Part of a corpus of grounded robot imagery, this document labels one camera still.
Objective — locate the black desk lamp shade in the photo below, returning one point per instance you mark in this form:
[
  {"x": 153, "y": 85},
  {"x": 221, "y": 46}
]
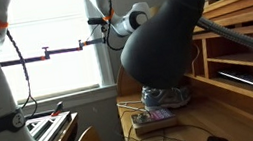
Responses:
[{"x": 157, "y": 53}]

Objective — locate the blue grey left sneaker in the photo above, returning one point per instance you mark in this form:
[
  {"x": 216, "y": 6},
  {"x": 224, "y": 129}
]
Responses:
[{"x": 154, "y": 99}]

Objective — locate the book with purple cover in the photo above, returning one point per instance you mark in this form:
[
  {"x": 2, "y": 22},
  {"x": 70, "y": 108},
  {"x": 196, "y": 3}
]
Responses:
[{"x": 153, "y": 120}]

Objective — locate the wooden desk hutch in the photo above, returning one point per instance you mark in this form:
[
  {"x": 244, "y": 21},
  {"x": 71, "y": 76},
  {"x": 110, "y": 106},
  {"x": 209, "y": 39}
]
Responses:
[{"x": 214, "y": 53}]

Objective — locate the grey flexible lamp neck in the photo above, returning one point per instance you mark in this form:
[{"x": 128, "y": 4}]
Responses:
[{"x": 231, "y": 35}]

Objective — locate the black camera on boom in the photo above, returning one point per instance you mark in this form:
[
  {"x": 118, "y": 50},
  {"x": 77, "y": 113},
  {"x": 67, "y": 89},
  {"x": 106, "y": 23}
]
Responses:
[{"x": 98, "y": 21}]

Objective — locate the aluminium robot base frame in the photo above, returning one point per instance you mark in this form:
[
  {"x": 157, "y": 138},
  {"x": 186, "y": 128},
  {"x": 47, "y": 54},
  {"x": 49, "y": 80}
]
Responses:
[{"x": 53, "y": 125}]

